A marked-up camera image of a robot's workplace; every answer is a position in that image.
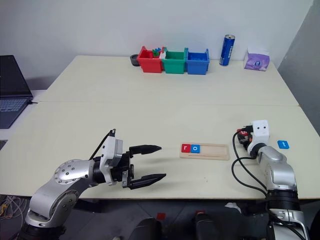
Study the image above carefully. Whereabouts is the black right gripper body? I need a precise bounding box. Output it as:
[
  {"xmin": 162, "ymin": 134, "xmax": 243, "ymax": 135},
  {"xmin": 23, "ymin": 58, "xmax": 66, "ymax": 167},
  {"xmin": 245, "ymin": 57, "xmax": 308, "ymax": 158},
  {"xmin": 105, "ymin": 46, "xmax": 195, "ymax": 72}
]
[{"xmin": 236, "ymin": 124, "xmax": 254, "ymax": 151}]

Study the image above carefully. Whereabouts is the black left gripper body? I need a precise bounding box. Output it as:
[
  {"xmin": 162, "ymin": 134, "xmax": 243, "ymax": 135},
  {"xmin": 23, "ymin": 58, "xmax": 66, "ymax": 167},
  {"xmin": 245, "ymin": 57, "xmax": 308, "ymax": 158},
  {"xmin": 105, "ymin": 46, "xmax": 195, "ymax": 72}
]
[{"xmin": 109, "ymin": 150, "xmax": 136, "ymax": 190}]

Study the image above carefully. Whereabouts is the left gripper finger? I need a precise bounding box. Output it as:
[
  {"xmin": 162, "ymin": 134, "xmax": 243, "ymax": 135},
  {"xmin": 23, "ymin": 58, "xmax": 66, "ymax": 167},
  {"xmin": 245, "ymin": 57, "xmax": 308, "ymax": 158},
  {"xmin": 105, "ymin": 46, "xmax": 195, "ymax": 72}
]
[
  {"xmin": 129, "ymin": 144, "xmax": 163, "ymax": 158},
  {"xmin": 129, "ymin": 173, "xmax": 167, "ymax": 190}
]

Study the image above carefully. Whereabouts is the wooden letter tray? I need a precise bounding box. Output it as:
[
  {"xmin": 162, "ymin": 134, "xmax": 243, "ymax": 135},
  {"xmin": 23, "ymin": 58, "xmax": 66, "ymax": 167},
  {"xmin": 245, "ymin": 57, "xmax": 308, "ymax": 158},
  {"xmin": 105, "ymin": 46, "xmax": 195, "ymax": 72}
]
[{"xmin": 179, "ymin": 142, "xmax": 230, "ymax": 161}]

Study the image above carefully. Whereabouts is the dark rounded shape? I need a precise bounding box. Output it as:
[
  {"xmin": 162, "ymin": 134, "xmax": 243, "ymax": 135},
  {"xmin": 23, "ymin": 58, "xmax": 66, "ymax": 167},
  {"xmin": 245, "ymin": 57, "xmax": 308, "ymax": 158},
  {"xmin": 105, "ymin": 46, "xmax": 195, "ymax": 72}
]
[
  {"xmin": 191, "ymin": 212, "xmax": 222, "ymax": 240},
  {"xmin": 133, "ymin": 216, "xmax": 164, "ymax": 240}
]

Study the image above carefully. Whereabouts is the white crumpled object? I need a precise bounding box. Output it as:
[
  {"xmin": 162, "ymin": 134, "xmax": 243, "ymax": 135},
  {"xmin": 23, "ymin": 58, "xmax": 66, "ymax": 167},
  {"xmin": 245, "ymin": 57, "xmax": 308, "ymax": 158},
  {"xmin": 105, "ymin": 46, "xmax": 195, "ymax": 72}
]
[{"xmin": 224, "ymin": 201, "xmax": 243, "ymax": 214}]

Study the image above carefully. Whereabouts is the purple tissue pack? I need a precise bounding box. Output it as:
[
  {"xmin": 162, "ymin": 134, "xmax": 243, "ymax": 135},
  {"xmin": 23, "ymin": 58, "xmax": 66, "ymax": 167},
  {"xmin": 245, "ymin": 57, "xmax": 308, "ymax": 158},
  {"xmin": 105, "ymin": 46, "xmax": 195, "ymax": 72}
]
[{"xmin": 243, "ymin": 47, "xmax": 271, "ymax": 72}]

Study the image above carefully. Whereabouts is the red plastic bin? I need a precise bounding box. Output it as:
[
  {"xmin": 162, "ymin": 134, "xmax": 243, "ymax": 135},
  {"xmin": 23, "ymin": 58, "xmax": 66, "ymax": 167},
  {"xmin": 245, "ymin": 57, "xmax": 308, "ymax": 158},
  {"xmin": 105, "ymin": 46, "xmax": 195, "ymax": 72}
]
[{"xmin": 137, "ymin": 45, "xmax": 166, "ymax": 74}]

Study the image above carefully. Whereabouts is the black round holder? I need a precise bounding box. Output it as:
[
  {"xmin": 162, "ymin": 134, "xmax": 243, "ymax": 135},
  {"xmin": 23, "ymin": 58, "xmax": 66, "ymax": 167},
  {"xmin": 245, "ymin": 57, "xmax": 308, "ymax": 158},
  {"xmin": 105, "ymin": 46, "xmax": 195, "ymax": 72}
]
[{"xmin": 129, "ymin": 53, "xmax": 141, "ymax": 68}]

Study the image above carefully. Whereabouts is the green plastic bin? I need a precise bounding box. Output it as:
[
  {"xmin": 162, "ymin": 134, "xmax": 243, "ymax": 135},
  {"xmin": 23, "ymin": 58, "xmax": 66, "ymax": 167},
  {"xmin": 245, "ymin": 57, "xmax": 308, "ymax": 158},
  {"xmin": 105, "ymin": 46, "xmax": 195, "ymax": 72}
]
[{"xmin": 161, "ymin": 47, "xmax": 189, "ymax": 75}]

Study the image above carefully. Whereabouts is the blue plastic bin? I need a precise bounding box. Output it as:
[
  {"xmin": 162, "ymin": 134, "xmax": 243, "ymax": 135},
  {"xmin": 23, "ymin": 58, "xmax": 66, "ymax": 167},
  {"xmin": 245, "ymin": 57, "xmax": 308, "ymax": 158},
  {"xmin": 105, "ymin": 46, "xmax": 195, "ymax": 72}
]
[{"xmin": 186, "ymin": 48, "xmax": 210, "ymax": 76}]

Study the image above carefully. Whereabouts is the blue drink can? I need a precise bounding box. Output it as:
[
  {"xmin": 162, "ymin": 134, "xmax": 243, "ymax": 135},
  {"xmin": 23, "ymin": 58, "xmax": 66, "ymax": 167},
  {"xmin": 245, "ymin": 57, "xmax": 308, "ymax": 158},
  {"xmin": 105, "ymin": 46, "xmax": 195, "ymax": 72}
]
[{"xmin": 219, "ymin": 34, "xmax": 237, "ymax": 67}]

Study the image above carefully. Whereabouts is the dark grey laptop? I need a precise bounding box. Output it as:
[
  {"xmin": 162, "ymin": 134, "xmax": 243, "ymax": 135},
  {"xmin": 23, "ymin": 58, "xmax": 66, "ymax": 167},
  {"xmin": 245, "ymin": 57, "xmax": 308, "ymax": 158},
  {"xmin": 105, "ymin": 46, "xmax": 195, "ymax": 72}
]
[{"xmin": 0, "ymin": 54, "xmax": 34, "ymax": 130}]

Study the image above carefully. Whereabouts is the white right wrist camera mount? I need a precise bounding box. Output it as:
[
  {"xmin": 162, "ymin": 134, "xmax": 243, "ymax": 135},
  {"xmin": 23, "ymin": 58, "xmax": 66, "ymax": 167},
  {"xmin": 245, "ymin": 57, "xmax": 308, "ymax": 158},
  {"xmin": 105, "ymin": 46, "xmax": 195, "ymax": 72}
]
[{"xmin": 247, "ymin": 120, "xmax": 270, "ymax": 152}]

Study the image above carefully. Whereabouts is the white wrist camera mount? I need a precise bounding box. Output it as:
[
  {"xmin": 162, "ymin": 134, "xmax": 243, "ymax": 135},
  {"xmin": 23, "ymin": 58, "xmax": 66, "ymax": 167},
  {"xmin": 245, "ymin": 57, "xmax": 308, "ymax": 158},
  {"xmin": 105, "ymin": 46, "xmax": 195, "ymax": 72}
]
[
  {"xmin": 99, "ymin": 136, "xmax": 125, "ymax": 186},
  {"xmin": 247, "ymin": 120, "xmax": 270, "ymax": 152}
]

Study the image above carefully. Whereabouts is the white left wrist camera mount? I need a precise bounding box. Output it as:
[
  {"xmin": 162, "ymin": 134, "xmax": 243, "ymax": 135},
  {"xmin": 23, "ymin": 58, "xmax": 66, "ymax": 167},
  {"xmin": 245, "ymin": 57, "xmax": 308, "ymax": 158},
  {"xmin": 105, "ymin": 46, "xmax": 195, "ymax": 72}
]
[{"xmin": 99, "ymin": 136, "xmax": 125, "ymax": 186}]

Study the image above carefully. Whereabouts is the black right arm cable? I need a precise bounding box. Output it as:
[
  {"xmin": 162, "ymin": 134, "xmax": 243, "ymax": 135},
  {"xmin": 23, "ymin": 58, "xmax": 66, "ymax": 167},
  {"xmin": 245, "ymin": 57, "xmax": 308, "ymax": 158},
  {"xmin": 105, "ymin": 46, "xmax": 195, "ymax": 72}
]
[{"xmin": 231, "ymin": 129, "xmax": 270, "ymax": 200}]

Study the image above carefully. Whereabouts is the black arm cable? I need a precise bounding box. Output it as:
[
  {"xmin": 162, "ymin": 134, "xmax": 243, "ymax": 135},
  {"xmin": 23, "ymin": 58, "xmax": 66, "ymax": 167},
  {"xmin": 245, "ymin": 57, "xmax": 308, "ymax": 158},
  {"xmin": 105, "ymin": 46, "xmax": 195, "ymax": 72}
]
[
  {"xmin": 88, "ymin": 128, "xmax": 117, "ymax": 161},
  {"xmin": 231, "ymin": 129, "xmax": 270, "ymax": 200}
]

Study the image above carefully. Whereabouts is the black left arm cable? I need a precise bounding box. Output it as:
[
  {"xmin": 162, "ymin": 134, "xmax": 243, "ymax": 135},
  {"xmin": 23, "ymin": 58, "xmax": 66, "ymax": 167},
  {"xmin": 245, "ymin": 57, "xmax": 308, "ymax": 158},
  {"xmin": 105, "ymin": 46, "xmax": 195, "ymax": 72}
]
[{"xmin": 88, "ymin": 128, "xmax": 117, "ymax": 161}]

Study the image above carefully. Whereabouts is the white cable bundle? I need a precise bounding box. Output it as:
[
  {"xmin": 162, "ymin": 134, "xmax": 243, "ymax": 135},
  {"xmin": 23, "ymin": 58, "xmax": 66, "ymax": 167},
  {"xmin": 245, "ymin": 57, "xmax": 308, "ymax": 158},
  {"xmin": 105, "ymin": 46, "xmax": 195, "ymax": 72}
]
[{"xmin": 0, "ymin": 194, "xmax": 29, "ymax": 221}]

